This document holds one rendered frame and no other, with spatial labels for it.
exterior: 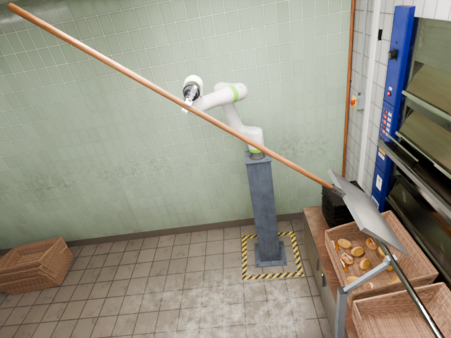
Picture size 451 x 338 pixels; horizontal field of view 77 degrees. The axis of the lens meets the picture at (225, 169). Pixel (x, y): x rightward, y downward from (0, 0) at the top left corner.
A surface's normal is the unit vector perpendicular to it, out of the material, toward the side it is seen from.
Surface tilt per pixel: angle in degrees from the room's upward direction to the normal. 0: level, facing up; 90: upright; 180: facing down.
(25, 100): 90
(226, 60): 90
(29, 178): 90
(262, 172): 90
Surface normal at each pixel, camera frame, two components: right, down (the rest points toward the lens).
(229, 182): 0.00, 0.53
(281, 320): -0.17, -0.84
